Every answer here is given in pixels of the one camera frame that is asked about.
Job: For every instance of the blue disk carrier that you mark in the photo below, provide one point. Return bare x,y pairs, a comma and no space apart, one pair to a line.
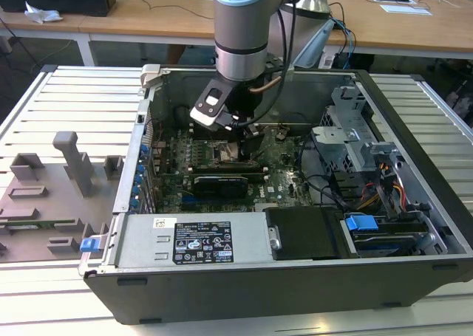
360,223

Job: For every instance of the crumpled white paper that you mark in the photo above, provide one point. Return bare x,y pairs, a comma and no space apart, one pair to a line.
40,14

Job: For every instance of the black plastic shroud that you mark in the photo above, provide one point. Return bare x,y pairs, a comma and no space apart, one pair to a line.
306,236

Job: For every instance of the blue case latch tab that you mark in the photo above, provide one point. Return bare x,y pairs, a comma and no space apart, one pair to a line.
88,244

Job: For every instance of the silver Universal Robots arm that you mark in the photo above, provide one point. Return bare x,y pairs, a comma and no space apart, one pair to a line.
240,26

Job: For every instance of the black graphics card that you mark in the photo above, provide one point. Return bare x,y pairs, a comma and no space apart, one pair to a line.
221,187

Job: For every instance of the black RAM slot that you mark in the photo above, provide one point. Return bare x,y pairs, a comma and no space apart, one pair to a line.
221,173
207,166

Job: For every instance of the blue expansion slot clip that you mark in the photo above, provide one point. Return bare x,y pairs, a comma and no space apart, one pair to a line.
133,203
145,151
140,172
138,182
136,193

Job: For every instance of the long wooden desk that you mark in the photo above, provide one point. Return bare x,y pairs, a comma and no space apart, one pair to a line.
148,18

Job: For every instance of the grey parts rack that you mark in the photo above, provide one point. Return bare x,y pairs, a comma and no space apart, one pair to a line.
44,203

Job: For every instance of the grey power supply unit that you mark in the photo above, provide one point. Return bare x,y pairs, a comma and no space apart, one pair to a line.
140,240

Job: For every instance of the green motherboard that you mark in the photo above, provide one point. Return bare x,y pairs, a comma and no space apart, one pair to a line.
281,181

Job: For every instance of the white power adapter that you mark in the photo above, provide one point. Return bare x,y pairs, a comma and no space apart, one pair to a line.
327,61

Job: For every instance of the pale blue teach pendant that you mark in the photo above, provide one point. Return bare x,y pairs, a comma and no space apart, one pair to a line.
314,44

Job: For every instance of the grey metal drive cage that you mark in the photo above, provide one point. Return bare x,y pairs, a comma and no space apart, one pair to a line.
343,144

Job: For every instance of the black hard disk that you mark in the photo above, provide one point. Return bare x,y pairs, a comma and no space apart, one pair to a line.
384,243

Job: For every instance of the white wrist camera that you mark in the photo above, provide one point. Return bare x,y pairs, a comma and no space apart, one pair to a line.
208,107

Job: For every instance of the white paper sheet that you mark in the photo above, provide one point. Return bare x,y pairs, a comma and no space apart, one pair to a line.
405,9

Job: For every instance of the silver square CPU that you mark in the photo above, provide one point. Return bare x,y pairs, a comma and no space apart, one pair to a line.
231,152

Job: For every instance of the black open PC case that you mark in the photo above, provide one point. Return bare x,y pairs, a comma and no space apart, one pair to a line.
258,288

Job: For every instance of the CPU socket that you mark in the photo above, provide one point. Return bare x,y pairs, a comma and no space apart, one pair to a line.
227,155

